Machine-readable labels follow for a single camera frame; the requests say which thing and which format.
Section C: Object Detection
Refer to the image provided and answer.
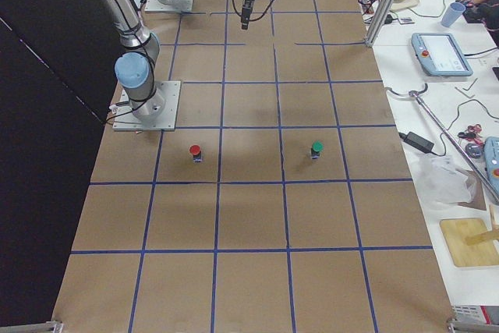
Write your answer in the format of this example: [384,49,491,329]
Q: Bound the aluminium frame post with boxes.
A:
[364,0,413,48]

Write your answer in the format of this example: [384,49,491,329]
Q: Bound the clear plastic bag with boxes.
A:
[416,154,479,204]

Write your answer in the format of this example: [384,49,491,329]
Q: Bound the light blue plastic cup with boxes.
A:
[441,2,466,28]

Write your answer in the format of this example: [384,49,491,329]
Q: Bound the red push button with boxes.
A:
[189,144,203,163]

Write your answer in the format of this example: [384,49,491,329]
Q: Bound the green push button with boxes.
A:
[310,141,324,160]

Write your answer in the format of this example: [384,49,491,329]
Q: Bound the black power adapter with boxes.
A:
[403,132,434,154]

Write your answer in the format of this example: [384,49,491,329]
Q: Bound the metal rod with handle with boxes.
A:
[385,83,498,205]

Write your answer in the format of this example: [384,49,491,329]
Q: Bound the beige tray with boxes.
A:
[390,0,419,12]

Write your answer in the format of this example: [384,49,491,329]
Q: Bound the wooden cutting board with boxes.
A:
[440,218,498,267]

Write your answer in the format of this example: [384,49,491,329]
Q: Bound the blue teach pendant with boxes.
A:
[483,136,498,179]
[411,33,473,77]

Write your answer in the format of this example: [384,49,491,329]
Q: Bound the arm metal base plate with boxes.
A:
[111,81,182,131]
[144,0,193,13]

